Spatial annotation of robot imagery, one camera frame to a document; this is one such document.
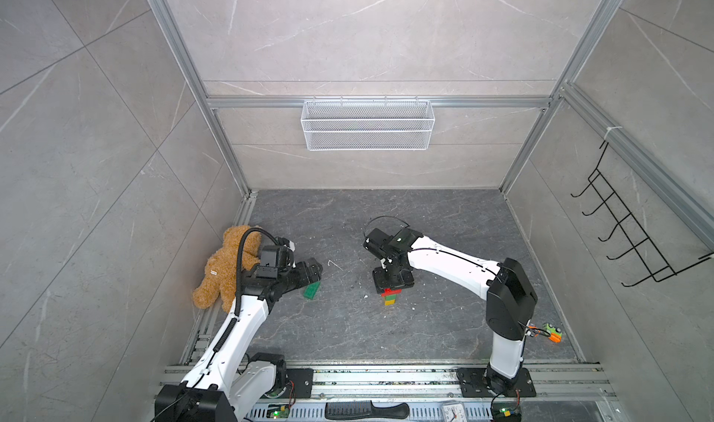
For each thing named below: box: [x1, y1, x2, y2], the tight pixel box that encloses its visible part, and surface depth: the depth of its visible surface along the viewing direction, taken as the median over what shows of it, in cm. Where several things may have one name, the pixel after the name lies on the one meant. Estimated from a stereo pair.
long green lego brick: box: [303, 280, 321, 301], surface depth 90 cm
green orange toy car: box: [542, 322, 563, 343], surface depth 82 cm
